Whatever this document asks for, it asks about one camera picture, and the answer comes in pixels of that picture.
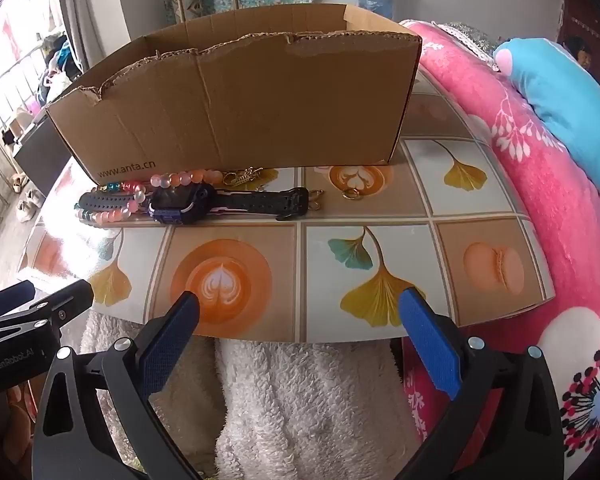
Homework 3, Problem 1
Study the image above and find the white fluffy blanket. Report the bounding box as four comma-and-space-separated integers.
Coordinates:
77, 310, 426, 480

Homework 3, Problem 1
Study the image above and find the pink bead bracelet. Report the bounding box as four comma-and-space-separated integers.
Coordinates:
150, 169, 223, 190

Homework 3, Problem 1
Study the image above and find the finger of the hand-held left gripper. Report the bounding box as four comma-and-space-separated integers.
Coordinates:
0, 281, 95, 346
0, 280, 36, 319

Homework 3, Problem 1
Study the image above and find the red door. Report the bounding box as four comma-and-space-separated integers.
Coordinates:
555, 0, 600, 91

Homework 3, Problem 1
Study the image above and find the leaf patterned table cover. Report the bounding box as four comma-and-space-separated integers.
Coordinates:
17, 67, 556, 343

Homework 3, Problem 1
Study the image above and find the blue pillow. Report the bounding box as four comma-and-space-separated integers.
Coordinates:
494, 37, 600, 186

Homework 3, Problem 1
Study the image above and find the multicolour bead bracelet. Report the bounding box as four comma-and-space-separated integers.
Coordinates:
75, 180, 153, 228

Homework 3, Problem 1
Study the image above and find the grey flat panel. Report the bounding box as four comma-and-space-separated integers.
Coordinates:
12, 115, 71, 196

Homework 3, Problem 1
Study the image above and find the grey textured blanket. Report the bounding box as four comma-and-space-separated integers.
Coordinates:
430, 20, 501, 66

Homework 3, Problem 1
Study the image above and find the grey curtain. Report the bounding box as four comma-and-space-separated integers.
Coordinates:
55, 0, 90, 81

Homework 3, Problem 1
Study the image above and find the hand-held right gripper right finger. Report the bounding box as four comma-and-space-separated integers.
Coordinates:
395, 287, 563, 480

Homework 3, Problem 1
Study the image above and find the dark blue smart watch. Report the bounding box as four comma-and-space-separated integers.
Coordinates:
77, 185, 310, 225

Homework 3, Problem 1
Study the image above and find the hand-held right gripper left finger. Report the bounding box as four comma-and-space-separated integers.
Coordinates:
32, 290, 216, 480

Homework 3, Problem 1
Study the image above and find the pink floral blanket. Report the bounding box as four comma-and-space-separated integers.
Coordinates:
397, 19, 600, 466

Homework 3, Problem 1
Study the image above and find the brown cardboard box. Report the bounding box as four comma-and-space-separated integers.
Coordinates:
45, 4, 423, 186

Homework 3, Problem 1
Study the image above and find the pile of clothes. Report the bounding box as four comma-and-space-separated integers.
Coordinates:
37, 32, 83, 106

